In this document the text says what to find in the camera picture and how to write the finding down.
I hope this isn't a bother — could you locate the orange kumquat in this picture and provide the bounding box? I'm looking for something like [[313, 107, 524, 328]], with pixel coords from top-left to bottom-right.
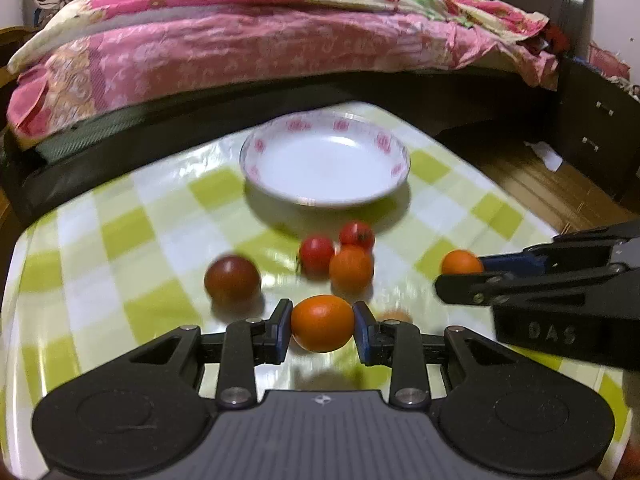
[[329, 246, 374, 295], [291, 295, 355, 353], [440, 249, 485, 275]]

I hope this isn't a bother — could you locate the pink floral quilt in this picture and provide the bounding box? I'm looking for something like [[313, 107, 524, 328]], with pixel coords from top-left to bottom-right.
[[6, 0, 558, 148]]

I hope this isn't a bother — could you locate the red cherry tomato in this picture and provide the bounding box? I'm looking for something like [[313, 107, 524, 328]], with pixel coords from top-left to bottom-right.
[[338, 221, 375, 252], [297, 236, 335, 278]]

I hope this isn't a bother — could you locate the green white checkered tablecloth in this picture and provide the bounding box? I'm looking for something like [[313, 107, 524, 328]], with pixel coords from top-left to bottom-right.
[[0, 101, 633, 480]]

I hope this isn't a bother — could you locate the dark bed frame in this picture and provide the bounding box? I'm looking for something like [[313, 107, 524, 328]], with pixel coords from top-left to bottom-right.
[[1, 67, 560, 226]]

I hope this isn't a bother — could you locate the brown wooden cabinet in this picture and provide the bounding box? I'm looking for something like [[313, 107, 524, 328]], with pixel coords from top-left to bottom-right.
[[0, 26, 37, 128]]

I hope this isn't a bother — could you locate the dark nightstand with handles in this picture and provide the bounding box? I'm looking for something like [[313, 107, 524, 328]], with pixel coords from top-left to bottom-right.
[[554, 60, 639, 197]]

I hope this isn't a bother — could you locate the white floral porcelain plate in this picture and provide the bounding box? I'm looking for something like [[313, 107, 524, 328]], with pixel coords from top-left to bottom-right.
[[239, 110, 411, 208]]

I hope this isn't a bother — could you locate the large dark red tomato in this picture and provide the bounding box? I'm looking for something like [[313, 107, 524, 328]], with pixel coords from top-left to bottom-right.
[[204, 254, 262, 307]]

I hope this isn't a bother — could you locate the white paper on floor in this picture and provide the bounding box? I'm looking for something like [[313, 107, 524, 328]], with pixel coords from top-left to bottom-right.
[[528, 142, 564, 172]]

